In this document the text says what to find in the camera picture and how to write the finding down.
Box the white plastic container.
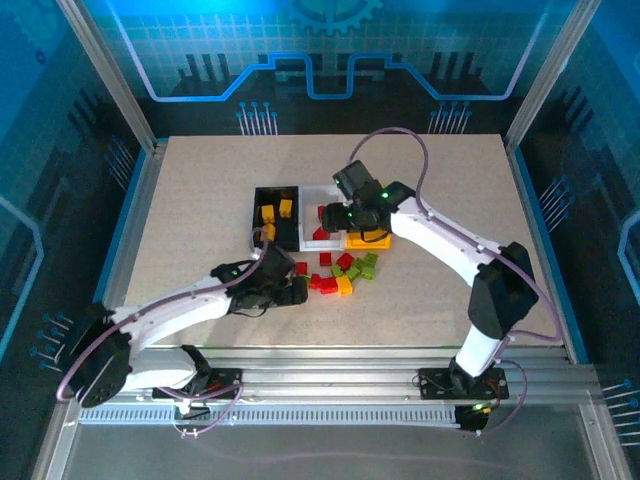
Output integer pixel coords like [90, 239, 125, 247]
[297, 184, 347, 252]

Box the yellow plastic container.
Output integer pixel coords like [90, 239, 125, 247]
[345, 228, 395, 251]

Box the black plastic container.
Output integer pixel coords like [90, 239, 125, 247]
[248, 185, 301, 253]

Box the black electronics box with lights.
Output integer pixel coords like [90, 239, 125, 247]
[454, 402, 494, 434]

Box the aluminium mounting rail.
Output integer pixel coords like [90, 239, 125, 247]
[64, 346, 604, 406]

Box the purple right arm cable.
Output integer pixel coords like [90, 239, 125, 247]
[349, 128, 565, 437]

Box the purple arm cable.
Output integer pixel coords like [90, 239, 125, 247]
[349, 128, 565, 437]
[57, 239, 271, 437]

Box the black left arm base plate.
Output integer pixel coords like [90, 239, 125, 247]
[151, 367, 245, 401]

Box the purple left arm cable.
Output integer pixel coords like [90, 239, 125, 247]
[57, 239, 271, 437]

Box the grey slotted cable duct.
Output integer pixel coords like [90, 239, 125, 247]
[77, 405, 489, 426]

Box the aluminium side rail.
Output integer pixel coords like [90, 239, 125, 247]
[92, 139, 169, 321]

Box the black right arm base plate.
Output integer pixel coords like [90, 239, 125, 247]
[416, 367, 510, 401]

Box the aluminium frame post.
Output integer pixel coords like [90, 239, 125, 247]
[55, 0, 159, 154]
[503, 0, 605, 154]

